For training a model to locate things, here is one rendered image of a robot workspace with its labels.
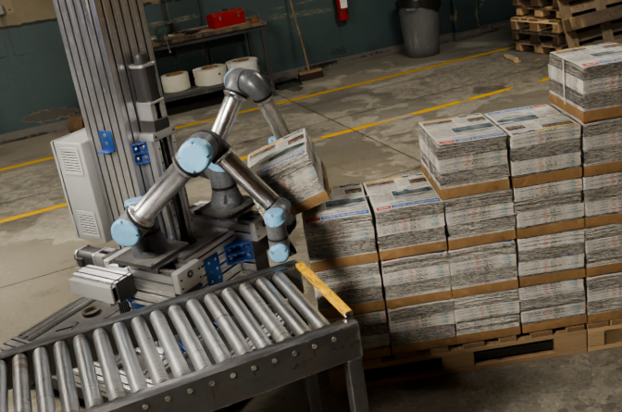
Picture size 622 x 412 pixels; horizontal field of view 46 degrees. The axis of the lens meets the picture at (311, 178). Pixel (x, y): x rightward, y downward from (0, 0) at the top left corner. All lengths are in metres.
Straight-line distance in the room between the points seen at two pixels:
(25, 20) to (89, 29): 6.15
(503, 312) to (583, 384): 0.43
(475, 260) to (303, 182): 0.80
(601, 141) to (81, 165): 2.16
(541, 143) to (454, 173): 0.37
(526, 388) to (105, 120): 2.09
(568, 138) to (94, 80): 1.92
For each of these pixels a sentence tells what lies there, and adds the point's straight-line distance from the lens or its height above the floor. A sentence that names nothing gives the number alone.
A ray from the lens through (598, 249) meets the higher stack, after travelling 3.37.
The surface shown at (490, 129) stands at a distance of 3.13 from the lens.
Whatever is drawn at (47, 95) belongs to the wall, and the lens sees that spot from 9.33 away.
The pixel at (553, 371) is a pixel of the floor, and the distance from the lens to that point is 3.46.
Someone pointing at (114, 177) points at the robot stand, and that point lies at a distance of 3.26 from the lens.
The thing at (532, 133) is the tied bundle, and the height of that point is 1.05.
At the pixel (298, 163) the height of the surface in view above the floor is 1.07.
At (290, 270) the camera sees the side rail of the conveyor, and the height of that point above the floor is 0.79.
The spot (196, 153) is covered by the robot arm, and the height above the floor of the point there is 1.27.
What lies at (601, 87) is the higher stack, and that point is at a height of 1.20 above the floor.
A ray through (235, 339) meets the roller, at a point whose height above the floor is 0.80.
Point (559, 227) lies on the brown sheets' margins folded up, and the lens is 3.25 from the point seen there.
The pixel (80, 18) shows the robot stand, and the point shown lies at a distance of 3.12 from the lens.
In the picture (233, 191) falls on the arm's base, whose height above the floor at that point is 0.89.
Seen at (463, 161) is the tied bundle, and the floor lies 0.98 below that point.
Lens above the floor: 2.00
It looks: 19 degrees down
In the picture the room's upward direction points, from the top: 9 degrees counter-clockwise
